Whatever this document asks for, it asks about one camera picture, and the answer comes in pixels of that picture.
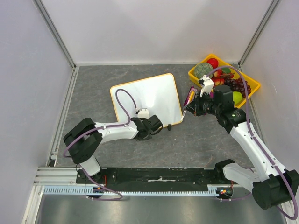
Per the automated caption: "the green orange mango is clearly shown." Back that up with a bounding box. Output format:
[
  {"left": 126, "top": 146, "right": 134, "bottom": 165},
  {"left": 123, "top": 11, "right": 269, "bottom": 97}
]
[{"left": 221, "top": 67, "right": 231, "bottom": 74}]

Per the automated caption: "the red apple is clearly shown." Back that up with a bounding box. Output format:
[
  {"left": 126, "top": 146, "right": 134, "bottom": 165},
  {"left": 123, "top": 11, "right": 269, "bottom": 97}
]
[{"left": 207, "top": 58, "right": 219, "bottom": 69}]

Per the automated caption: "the light blue cable duct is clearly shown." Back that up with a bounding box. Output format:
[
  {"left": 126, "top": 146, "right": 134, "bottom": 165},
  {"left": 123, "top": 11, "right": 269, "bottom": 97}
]
[{"left": 43, "top": 184, "right": 221, "bottom": 196}]

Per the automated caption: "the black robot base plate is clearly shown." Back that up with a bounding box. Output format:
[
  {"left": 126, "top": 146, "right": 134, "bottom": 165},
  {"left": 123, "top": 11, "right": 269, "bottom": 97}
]
[{"left": 76, "top": 167, "right": 242, "bottom": 192}]

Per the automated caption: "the yellow plastic fruit tray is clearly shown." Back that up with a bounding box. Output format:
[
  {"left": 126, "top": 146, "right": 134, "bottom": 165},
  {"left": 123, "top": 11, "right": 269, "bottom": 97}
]
[{"left": 188, "top": 54, "right": 260, "bottom": 108}]

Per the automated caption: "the aluminium frame rail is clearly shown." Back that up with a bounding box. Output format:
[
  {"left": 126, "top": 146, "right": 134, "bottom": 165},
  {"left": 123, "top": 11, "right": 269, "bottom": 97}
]
[{"left": 33, "top": 0, "right": 77, "bottom": 70}]

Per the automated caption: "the green netted melon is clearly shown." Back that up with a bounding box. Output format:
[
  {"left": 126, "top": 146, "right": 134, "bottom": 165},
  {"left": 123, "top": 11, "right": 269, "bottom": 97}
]
[{"left": 193, "top": 62, "right": 213, "bottom": 79}]

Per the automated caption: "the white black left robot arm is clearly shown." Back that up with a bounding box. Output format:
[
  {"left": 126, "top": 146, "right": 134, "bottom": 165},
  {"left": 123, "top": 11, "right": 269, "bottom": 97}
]
[{"left": 63, "top": 115, "right": 163, "bottom": 183}]

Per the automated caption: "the red yellow peach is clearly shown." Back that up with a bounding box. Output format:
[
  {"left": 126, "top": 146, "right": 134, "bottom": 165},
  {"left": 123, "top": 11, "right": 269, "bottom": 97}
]
[{"left": 214, "top": 69, "right": 226, "bottom": 78}]

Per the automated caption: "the dark purple grape bunch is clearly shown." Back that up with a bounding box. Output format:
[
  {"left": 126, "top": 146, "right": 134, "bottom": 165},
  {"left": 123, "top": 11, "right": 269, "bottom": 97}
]
[{"left": 224, "top": 78, "right": 251, "bottom": 98}]

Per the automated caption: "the yellow framed whiteboard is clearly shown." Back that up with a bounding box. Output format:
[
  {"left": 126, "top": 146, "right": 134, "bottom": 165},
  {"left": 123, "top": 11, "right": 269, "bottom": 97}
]
[{"left": 110, "top": 73, "right": 184, "bottom": 127}]

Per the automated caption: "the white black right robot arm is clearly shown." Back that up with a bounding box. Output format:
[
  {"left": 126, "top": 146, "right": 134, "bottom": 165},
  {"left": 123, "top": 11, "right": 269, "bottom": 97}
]
[{"left": 185, "top": 85, "right": 299, "bottom": 210}]

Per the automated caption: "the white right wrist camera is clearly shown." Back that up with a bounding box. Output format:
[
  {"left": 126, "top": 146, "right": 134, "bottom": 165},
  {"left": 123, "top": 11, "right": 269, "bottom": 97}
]
[{"left": 199, "top": 75, "right": 214, "bottom": 97}]

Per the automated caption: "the purple grape snack bag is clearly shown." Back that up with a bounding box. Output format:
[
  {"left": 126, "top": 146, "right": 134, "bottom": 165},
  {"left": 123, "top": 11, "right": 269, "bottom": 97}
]
[{"left": 183, "top": 85, "right": 213, "bottom": 109}]

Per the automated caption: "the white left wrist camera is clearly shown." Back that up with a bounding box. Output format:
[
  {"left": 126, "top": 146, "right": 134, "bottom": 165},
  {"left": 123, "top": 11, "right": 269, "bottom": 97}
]
[{"left": 135, "top": 108, "right": 150, "bottom": 119}]

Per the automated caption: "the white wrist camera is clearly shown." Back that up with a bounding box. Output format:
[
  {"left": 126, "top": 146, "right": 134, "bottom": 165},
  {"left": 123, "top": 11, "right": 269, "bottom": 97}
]
[
  {"left": 199, "top": 75, "right": 214, "bottom": 97},
  {"left": 135, "top": 108, "right": 150, "bottom": 119}
]

